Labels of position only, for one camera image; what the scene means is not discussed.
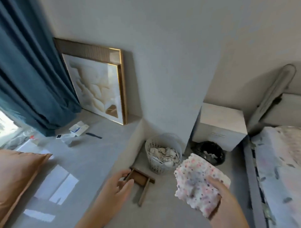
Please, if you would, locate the floral bed sheet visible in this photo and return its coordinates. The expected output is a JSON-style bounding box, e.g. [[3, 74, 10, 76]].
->
[[250, 126, 301, 228]]

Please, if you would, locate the gold framed picture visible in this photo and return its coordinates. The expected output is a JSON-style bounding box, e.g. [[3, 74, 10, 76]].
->
[[53, 37, 128, 125]]

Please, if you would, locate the window pane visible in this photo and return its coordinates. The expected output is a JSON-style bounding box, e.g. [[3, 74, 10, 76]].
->
[[0, 110, 20, 142]]

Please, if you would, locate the black comb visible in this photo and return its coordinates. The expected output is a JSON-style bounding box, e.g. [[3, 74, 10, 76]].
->
[[85, 132, 103, 140]]

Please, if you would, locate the white headboard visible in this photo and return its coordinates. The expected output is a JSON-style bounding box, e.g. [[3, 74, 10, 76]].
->
[[268, 93, 301, 129]]

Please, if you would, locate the clear plastic bag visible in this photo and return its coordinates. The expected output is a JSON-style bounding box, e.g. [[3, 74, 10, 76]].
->
[[1, 128, 38, 149]]

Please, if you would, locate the white nightstand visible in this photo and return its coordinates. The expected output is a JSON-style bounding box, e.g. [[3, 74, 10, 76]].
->
[[192, 103, 248, 152]]

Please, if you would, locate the person's right hand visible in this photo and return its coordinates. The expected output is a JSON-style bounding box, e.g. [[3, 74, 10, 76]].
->
[[206, 176, 237, 220]]

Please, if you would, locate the grey folded ironing board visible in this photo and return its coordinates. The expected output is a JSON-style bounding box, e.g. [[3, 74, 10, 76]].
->
[[247, 63, 297, 133]]

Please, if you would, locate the white plastic mesh basket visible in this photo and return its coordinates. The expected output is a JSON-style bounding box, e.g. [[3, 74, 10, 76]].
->
[[145, 133, 182, 175]]

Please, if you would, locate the blue curtain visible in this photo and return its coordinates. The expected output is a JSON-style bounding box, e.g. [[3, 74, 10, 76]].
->
[[0, 0, 82, 137]]

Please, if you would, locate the small wooden stool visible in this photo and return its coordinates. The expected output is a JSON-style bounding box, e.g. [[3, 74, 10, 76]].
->
[[124, 166, 156, 207]]

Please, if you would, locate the grey bed frame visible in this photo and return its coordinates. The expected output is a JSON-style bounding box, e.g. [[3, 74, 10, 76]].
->
[[243, 136, 267, 228]]

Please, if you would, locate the person's left hand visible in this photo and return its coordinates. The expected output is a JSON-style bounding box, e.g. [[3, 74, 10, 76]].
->
[[93, 169, 135, 212]]

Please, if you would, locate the floral white cloth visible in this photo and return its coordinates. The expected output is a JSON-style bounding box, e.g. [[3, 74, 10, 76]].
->
[[174, 153, 231, 218]]

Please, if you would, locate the white paper sheet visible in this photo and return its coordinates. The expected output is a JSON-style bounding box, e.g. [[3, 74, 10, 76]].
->
[[16, 140, 54, 161]]

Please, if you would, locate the crumpled paper waste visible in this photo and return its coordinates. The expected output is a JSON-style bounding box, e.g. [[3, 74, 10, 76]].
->
[[148, 147, 180, 168]]

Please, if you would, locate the white packet with blue print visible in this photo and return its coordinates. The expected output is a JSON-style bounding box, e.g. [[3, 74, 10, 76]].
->
[[69, 121, 90, 137]]

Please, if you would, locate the orange pillow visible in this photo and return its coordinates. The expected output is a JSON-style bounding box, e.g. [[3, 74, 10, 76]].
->
[[0, 149, 53, 228]]

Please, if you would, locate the person's left forearm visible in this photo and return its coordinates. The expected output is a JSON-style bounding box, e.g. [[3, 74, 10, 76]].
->
[[75, 202, 109, 228]]

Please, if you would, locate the person's right forearm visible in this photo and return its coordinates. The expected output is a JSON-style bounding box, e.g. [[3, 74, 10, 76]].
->
[[209, 206, 250, 228]]

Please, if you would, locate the black trash bin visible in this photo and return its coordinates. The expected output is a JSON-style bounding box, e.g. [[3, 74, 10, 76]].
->
[[190, 141, 226, 166]]

